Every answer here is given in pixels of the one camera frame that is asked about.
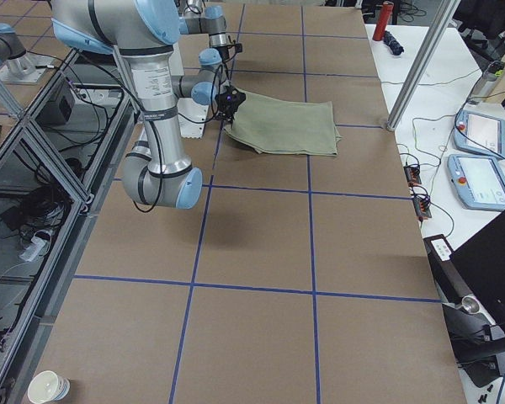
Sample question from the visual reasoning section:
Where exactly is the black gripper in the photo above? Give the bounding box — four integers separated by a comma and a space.
215, 85, 247, 130
213, 40, 242, 63

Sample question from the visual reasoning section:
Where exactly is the sage green long-sleeve shirt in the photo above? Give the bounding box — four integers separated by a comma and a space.
225, 92, 341, 156

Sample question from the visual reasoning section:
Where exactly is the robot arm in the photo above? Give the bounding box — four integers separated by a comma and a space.
176, 1, 243, 62
52, 1, 246, 210

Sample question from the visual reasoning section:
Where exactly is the red water bottle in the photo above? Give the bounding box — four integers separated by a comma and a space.
372, 1, 395, 41

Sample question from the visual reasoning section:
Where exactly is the folded dark blue umbrella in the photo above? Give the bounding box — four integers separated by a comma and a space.
383, 30, 404, 56

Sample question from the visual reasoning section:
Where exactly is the orange connector block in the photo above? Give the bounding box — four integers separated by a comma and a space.
412, 194, 432, 222
403, 164, 422, 187

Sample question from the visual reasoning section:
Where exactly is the upper teach pendant tablet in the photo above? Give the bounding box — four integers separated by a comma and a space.
454, 109, 505, 159

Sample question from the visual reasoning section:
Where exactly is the teach pendant tablet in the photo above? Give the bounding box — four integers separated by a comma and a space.
447, 154, 505, 211
454, 109, 505, 159

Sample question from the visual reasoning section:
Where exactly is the lower teach pendant tablet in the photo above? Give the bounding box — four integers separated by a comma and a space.
447, 154, 505, 211

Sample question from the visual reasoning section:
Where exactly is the black laptop computer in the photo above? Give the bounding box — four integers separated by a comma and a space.
423, 210, 505, 332

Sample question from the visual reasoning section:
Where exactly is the white paper cup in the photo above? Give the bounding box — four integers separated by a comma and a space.
27, 370, 71, 404

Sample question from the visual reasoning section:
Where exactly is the aluminium frame post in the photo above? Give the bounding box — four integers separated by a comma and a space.
385, 0, 460, 131

